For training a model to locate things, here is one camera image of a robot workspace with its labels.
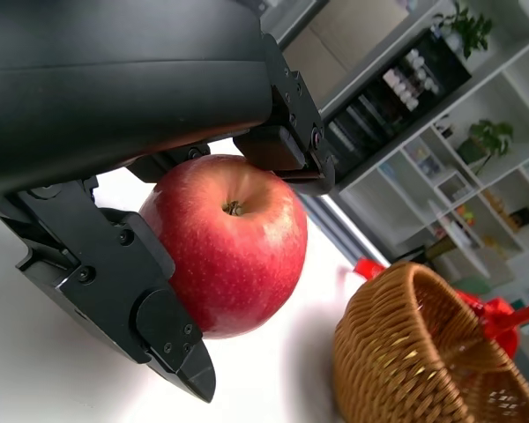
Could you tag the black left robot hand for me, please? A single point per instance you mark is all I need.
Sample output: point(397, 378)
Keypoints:
point(114, 75)

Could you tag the red apple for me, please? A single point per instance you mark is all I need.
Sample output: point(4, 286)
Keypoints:
point(233, 255)

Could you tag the brown wicker basket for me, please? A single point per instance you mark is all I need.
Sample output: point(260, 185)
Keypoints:
point(379, 352)

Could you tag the tan cardboard box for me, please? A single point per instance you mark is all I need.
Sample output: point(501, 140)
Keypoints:
point(335, 35)

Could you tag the black cabinet with bottles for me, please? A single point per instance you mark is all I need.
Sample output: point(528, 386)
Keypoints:
point(445, 66)

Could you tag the green potted plant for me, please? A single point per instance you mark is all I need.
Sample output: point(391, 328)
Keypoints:
point(489, 136)
point(467, 26)

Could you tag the white shelf unit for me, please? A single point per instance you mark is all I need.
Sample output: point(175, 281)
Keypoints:
point(524, 57)

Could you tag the aluminium table frame rail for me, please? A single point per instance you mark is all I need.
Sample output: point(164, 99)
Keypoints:
point(339, 224)

